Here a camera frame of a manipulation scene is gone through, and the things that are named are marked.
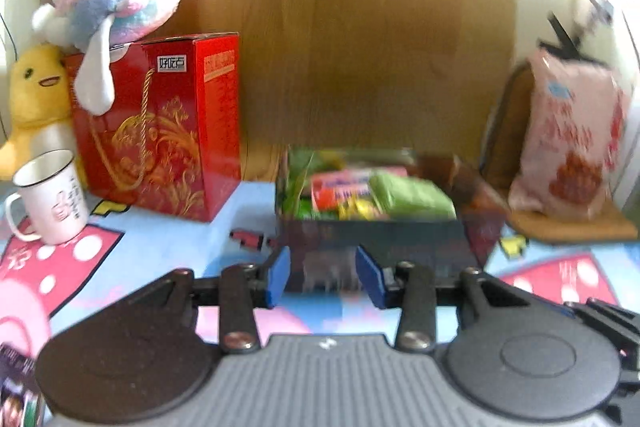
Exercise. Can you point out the white enamel mug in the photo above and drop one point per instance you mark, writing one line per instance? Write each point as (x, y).
(50, 202)

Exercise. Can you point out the yellow candy packet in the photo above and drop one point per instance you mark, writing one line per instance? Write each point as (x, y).
(360, 209)

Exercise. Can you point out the printed blanket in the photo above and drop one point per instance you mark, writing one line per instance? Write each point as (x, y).
(165, 247)

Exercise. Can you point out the red gift box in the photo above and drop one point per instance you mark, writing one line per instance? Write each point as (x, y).
(170, 132)

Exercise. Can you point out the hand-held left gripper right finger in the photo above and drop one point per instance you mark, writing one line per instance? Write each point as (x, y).
(372, 281)

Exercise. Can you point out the pink snack packet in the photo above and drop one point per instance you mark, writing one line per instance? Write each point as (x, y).
(345, 189)

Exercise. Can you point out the dark cardboard box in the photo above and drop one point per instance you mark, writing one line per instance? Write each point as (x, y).
(390, 242)

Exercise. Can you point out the yellow plush duck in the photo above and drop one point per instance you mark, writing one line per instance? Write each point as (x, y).
(37, 87)

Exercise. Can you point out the large pink snack bag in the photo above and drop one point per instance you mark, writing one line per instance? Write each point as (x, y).
(565, 132)

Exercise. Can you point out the light green snack packet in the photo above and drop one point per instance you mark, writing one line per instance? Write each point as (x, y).
(415, 197)

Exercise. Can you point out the green leafy snack packet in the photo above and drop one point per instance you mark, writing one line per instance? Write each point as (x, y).
(297, 182)

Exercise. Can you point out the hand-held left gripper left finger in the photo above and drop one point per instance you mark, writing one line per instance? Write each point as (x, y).
(277, 274)

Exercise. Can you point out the wooden headboard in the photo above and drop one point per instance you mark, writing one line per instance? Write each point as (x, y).
(350, 32)

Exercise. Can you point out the dark printed snack packet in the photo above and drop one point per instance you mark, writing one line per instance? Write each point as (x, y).
(17, 387)

